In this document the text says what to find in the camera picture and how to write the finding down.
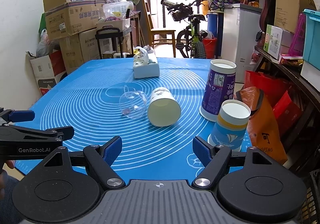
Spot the clear plastic cup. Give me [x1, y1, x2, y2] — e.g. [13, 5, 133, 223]
[119, 85, 148, 119]

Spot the blue yellow paper cup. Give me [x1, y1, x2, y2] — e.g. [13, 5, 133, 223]
[208, 99, 251, 151]

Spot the white paper cup lying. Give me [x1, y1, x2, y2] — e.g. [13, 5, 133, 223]
[148, 87, 181, 127]

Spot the tall purple paper cup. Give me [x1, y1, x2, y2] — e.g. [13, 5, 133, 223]
[200, 59, 236, 122]

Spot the person's left hand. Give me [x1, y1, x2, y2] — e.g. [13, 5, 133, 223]
[0, 160, 15, 200]

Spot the orange shopping bag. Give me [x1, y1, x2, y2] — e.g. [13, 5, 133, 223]
[234, 87, 287, 165]

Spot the white red cardboard box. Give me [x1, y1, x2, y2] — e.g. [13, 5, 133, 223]
[26, 50, 67, 95]

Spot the blue silicone baking mat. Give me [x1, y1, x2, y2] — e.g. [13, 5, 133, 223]
[15, 57, 253, 185]

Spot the lower stacked cardboard box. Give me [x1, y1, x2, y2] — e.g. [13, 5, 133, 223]
[59, 28, 100, 74]

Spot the red gift bag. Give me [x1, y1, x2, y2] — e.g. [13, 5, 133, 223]
[244, 71, 303, 136]

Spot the white tissue box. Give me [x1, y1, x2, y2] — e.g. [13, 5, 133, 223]
[133, 45, 160, 79]

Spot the dark wooden shelf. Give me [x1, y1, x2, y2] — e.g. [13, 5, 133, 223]
[254, 45, 319, 125]

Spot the large open cardboard box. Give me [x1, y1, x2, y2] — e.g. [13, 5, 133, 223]
[43, 0, 107, 40]

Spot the red bucket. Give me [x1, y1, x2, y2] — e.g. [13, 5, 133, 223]
[202, 38, 217, 59]

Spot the green black bicycle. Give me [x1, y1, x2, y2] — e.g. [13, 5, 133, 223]
[161, 0, 208, 59]

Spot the wooden chair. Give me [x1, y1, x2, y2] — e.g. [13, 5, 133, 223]
[143, 0, 176, 58]

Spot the green white product box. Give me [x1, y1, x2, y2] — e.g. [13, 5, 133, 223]
[264, 24, 294, 60]

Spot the blue water barrel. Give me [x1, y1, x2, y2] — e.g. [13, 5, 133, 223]
[207, 11, 224, 57]

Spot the white chest freezer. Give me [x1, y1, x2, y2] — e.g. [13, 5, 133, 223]
[221, 3, 261, 84]

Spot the pink plastic basket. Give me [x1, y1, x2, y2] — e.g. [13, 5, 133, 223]
[288, 13, 306, 56]

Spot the teal plastic bin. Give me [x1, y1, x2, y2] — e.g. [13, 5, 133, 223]
[303, 9, 320, 70]

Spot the tall cardboard box on shelf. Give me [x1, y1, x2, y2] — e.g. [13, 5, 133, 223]
[274, 0, 316, 33]

